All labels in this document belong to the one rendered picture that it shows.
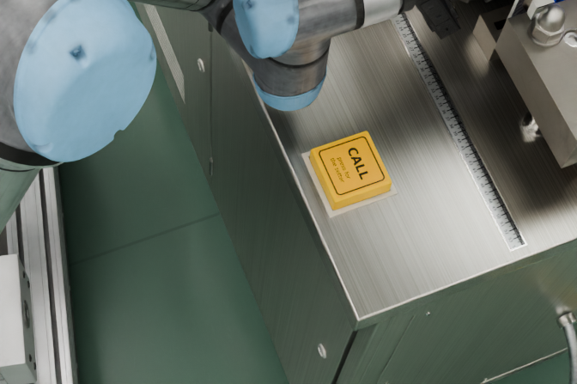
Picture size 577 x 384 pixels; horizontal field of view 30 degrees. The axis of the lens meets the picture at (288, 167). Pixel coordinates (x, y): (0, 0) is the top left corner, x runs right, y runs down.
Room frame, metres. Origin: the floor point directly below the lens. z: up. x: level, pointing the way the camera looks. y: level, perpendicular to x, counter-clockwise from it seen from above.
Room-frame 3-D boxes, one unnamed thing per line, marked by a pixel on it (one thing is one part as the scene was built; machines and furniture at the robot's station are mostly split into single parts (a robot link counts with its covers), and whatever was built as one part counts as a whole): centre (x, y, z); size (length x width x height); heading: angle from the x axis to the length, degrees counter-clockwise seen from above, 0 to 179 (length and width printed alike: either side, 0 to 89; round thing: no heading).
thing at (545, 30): (0.66, -0.25, 1.05); 0.04 x 0.04 x 0.04
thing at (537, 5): (0.68, -0.24, 1.04); 0.02 x 0.01 x 0.02; 120
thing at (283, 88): (0.60, 0.03, 1.01); 0.11 x 0.08 x 0.11; 47
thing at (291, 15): (0.59, 0.02, 1.11); 0.11 x 0.08 x 0.09; 120
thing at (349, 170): (0.52, -0.07, 0.91); 0.07 x 0.07 x 0.02; 30
